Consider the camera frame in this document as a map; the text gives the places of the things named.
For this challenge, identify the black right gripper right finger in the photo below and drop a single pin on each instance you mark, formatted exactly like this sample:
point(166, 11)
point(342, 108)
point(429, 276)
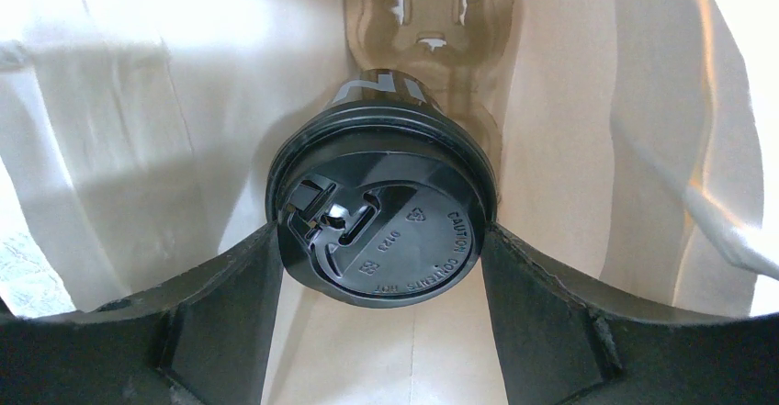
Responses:
point(563, 337)

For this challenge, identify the black paper coffee cup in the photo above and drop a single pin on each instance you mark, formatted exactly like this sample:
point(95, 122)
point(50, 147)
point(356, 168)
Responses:
point(388, 85)

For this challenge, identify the brown cardboard cup carrier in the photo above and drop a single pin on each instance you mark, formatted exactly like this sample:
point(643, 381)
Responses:
point(459, 49)

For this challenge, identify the black plastic cup lid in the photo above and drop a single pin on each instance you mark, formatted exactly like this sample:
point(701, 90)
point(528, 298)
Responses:
point(380, 204)

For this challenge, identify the brown paper bag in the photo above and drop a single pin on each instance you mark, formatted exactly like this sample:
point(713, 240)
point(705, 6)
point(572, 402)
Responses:
point(139, 134)

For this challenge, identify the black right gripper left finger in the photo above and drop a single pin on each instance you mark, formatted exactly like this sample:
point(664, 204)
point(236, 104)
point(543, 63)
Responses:
point(199, 338)

